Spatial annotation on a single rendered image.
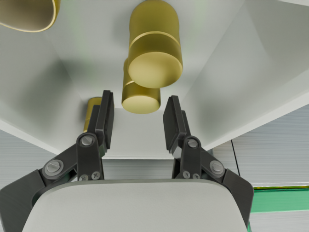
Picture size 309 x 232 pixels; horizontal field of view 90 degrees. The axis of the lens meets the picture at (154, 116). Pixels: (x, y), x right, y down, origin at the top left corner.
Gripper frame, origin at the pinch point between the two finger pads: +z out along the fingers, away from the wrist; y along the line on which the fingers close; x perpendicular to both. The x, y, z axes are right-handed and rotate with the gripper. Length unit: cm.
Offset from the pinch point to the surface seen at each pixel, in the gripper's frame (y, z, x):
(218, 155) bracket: 10.6, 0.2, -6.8
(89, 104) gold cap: -6.0, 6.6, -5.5
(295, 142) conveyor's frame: 23.0, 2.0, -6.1
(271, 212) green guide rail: 17.6, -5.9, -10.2
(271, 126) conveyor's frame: 20.1, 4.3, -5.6
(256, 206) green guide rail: 15.7, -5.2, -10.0
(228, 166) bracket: 11.7, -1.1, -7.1
